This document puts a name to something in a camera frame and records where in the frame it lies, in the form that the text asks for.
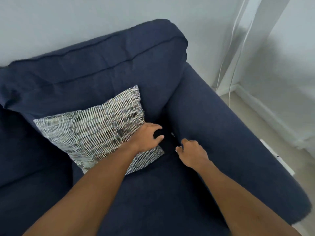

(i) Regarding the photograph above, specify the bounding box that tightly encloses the person's right hand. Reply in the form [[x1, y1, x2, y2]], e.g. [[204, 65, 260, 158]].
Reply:
[[175, 138, 210, 170]]

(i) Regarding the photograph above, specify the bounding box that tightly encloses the person's left hand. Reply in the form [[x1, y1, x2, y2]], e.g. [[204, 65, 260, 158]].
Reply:
[[132, 122, 165, 154]]

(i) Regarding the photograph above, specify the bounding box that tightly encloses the person's right forearm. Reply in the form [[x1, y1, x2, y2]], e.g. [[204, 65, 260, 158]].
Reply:
[[196, 160, 302, 236]]

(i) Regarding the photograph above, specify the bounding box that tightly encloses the person's left forearm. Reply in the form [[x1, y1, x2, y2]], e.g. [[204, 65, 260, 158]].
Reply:
[[23, 144, 146, 236]]

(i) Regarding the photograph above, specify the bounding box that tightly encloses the navy blue fabric sofa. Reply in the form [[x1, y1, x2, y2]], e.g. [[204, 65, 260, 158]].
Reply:
[[0, 19, 312, 236]]

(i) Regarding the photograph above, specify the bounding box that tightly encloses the navy blue sofa seat cushion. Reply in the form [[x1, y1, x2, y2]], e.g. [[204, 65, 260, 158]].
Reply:
[[71, 145, 232, 236]]

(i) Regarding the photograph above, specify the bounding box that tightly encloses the grey white patterned throw pillow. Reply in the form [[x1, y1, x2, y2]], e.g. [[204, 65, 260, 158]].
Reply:
[[33, 85, 165, 176]]

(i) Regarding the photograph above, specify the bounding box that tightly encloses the navy blue sofa back cushion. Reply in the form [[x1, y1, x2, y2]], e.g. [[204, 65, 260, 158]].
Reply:
[[0, 105, 73, 190], [0, 19, 189, 126]]

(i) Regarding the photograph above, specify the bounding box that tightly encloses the white power strip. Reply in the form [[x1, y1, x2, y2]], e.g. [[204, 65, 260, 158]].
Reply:
[[260, 139, 295, 177]]

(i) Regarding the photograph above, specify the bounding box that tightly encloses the white cable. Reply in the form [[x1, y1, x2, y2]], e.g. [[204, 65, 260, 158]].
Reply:
[[228, 20, 255, 106], [216, 0, 248, 91]]

